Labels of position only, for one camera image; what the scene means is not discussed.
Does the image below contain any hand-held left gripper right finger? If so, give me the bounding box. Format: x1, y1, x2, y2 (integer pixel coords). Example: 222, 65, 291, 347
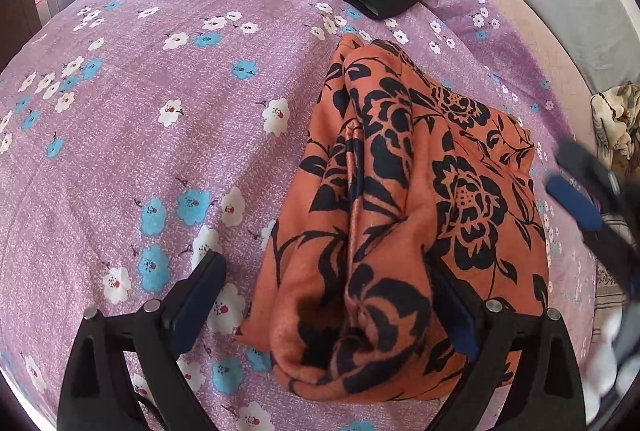
430, 268, 587, 431

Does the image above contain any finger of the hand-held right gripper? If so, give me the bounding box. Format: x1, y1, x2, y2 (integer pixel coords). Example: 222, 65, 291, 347
546, 175, 617, 254
556, 138, 625, 198

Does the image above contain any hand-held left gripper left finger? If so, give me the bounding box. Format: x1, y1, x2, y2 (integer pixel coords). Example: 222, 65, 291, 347
56, 251, 228, 431

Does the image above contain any orange black floral blouse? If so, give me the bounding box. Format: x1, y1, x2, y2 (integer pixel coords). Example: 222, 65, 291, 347
235, 32, 551, 404

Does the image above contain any striped floral cushion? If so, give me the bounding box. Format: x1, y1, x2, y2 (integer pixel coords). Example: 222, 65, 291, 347
592, 211, 637, 309

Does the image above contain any beige floral blanket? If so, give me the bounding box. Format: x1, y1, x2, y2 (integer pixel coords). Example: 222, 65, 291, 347
590, 82, 640, 172

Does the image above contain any white cloth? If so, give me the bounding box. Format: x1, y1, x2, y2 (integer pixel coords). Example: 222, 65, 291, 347
584, 308, 640, 424

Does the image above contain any grey pillow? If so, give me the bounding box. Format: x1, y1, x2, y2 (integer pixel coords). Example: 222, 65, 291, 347
505, 0, 640, 94

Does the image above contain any purple floral bedsheet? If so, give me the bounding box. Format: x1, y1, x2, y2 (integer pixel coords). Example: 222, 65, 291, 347
0, 0, 601, 431

